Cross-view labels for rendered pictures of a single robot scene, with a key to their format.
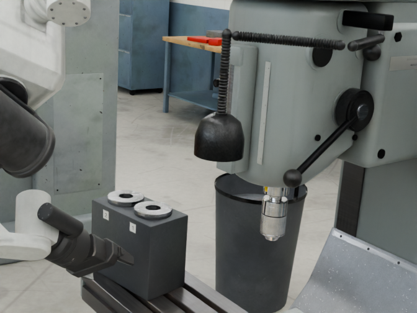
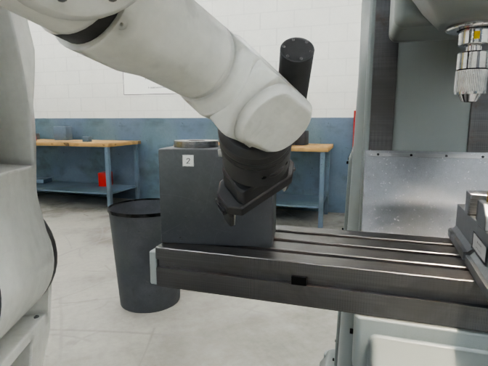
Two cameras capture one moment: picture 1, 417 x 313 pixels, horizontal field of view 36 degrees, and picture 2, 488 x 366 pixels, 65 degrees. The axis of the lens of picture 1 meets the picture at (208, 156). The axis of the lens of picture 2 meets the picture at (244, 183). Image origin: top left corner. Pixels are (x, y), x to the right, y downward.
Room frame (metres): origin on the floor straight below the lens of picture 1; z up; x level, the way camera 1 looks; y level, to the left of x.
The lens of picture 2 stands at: (0.78, 0.56, 1.16)
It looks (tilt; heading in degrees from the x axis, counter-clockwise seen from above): 9 degrees down; 326
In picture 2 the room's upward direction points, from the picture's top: straight up
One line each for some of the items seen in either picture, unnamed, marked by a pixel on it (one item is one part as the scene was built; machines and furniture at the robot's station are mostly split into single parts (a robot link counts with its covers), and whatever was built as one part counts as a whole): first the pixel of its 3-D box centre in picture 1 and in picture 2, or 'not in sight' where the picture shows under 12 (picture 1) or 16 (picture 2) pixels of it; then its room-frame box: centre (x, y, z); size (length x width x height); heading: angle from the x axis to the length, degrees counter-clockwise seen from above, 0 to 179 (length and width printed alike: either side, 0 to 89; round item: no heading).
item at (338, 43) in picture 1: (293, 41); not in sight; (0.87, -0.10, 1.58); 0.17 x 0.01 x 0.01; 75
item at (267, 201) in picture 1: (275, 200); (473, 55); (1.11, -0.13, 1.26); 0.05 x 0.05 x 0.01
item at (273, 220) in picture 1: (273, 218); (470, 76); (1.11, -0.13, 1.23); 0.05 x 0.05 x 0.06
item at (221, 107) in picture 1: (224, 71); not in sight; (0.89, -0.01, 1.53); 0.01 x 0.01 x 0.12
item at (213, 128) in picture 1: (219, 133); not in sight; (0.89, -0.01, 1.44); 0.07 x 0.07 x 0.06
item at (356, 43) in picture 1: (367, 41); not in sight; (0.92, -0.21, 1.58); 0.17 x 0.01 x 0.01; 154
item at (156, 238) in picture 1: (138, 240); (221, 189); (1.45, 0.16, 1.02); 0.22 x 0.12 x 0.20; 47
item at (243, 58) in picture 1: (236, 109); not in sight; (1.04, -0.04, 1.45); 0.04 x 0.04 x 0.21; 39
